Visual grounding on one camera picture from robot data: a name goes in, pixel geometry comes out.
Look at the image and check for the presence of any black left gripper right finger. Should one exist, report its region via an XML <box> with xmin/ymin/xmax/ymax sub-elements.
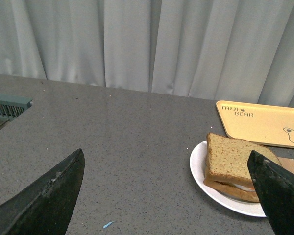
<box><xmin>247</xmin><ymin>150</ymin><xmax>294</xmax><ymax>235</ymax></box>

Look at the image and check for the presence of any yellow bear tray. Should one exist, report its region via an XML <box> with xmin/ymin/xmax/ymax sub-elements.
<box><xmin>216</xmin><ymin>100</ymin><xmax>294</xmax><ymax>148</ymax></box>

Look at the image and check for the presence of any grey curtain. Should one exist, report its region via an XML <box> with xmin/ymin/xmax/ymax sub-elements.
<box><xmin>0</xmin><ymin>0</ymin><xmax>294</xmax><ymax>107</ymax></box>

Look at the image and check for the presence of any bread slice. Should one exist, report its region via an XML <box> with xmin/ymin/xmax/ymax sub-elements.
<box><xmin>206</xmin><ymin>133</ymin><xmax>281</xmax><ymax>188</ymax></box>
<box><xmin>203</xmin><ymin>179</ymin><xmax>260</xmax><ymax>203</ymax></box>

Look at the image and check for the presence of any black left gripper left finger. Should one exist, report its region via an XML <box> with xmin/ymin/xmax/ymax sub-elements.
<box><xmin>0</xmin><ymin>149</ymin><xmax>85</xmax><ymax>235</ymax></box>

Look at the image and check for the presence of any white round plate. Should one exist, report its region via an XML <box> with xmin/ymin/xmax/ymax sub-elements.
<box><xmin>190</xmin><ymin>141</ymin><xmax>266</xmax><ymax>217</ymax></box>

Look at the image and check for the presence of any fried egg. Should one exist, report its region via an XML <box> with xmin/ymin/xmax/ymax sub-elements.
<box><xmin>233</xmin><ymin>184</ymin><xmax>255</xmax><ymax>192</ymax></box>

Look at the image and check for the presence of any blue tape scrap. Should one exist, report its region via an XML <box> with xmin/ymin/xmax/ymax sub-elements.
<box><xmin>103</xmin><ymin>221</ymin><xmax>114</xmax><ymax>229</ymax></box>

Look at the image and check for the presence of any bamboo cutting board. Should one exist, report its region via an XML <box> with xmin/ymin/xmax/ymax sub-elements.
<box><xmin>277</xmin><ymin>156</ymin><xmax>294</xmax><ymax>181</ymax></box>

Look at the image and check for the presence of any grey-green dish rack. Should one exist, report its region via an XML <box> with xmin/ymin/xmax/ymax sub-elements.
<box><xmin>0</xmin><ymin>94</ymin><xmax>32</xmax><ymax>130</ymax></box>

